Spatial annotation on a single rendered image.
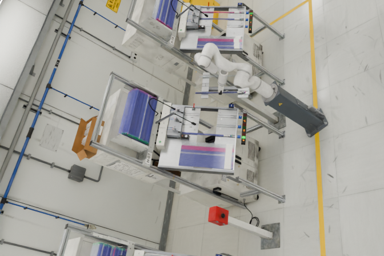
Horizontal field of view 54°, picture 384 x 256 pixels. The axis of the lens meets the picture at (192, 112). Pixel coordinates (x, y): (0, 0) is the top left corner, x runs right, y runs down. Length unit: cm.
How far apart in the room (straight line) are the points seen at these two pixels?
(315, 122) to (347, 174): 63
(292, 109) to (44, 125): 287
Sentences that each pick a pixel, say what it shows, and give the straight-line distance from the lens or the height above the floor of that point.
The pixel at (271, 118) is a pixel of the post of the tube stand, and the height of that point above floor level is 13.
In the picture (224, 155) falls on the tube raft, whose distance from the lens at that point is 360.
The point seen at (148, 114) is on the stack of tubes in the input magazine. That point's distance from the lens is 367.
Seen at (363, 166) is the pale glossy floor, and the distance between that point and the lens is 363.
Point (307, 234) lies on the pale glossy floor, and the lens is 376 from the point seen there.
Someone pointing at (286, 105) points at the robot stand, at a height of 52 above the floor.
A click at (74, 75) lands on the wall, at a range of 527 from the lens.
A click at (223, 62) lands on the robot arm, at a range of 329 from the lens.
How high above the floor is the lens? 295
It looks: 30 degrees down
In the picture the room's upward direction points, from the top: 62 degrees counter-clockwise
